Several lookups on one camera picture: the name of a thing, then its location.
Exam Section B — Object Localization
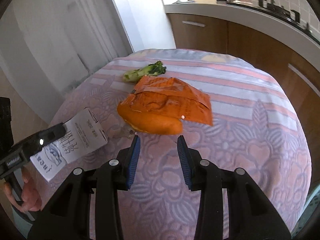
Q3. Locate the left hand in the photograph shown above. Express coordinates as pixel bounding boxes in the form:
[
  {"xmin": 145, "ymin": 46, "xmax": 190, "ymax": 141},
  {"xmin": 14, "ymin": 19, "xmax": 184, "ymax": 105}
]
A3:
[{"xmin": 3, "ymin": 167, "xmax": 42, "ymax": 213}]

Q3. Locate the wooden kitchen cabinet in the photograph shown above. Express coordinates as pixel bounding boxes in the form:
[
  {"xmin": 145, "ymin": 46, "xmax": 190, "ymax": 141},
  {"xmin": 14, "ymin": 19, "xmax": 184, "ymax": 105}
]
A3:
[{"xmin": 167, "ymin": 14, "xmax": 319, "ymax": 189}]

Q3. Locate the white countertop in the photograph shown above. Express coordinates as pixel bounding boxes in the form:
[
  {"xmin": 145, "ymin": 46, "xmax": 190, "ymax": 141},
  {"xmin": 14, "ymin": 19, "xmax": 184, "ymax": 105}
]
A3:
[{"xmin": 164, "ymin": 3, "xmax": 319, "ymax": 59}]

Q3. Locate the pink patterned tablecloth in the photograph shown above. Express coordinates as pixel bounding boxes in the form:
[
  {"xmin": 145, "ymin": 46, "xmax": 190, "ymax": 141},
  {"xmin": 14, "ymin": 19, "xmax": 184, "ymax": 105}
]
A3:
[{"xmin": 36, "ymin": 49, "xmax": 311, "ymax": 239}]

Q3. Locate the white printed paper box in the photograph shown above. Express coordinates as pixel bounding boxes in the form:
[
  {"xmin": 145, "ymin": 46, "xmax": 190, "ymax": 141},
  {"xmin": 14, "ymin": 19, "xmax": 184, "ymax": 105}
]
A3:
[{"xmin": 30, "ymin": 107, "xmax": 107, "ymax": 181}]

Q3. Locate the orange snack wrapper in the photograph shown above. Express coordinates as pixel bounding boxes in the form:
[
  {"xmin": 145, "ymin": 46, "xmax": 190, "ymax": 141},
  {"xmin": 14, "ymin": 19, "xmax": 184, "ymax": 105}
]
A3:
[{"xmin": 117, "ymin": 76, "xmax": 213, "ymax": 126}]

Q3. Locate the gas stove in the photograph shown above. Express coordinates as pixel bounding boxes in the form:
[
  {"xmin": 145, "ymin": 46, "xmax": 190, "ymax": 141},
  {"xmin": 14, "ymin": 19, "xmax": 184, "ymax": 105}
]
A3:
[{"xmin": 226, "ymin": 0, "xmax": 319, "ymax": 44}]

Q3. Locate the green vegetable stalk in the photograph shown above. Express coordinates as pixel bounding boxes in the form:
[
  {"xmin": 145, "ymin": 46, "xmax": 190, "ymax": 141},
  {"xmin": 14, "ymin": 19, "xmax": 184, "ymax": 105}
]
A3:
[{"xmin": 123, "ymin": 61, "xmax": 167, "ymax": 82}]

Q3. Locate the light blue perforated basket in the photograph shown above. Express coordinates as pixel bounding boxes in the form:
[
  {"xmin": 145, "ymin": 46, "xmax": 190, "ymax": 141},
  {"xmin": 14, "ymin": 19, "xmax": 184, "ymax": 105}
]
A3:
[{"xmin": 291, "ymin": 192, "xmax": 319, "ymax": 237}]

